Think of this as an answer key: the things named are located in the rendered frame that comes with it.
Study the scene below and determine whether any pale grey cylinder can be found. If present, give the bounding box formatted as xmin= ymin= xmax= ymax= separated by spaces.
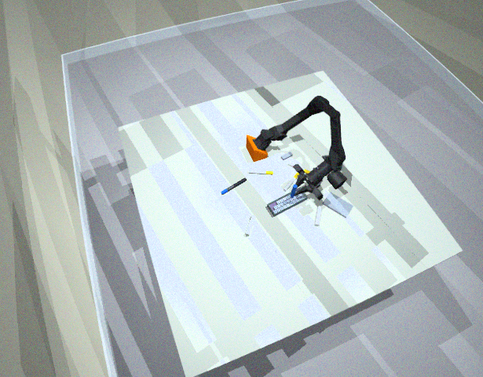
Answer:
xmin=245 ymin=215 xmax=255 ymax=236
xmin=315 ymin=206 xmax=322 ymax=226

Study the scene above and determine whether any keyboard with white letter keys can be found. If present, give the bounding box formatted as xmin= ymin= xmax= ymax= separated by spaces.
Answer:
xmin=267 ymin=192 xmax=308 ymax=217

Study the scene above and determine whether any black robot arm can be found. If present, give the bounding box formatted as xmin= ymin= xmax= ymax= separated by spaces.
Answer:
xmin=252 ymin=96 xmax=347 ymax=189

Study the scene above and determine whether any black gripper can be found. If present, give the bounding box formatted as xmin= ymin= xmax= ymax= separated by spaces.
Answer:
xmin=293 ymin=164 xmax=324 ymax=200

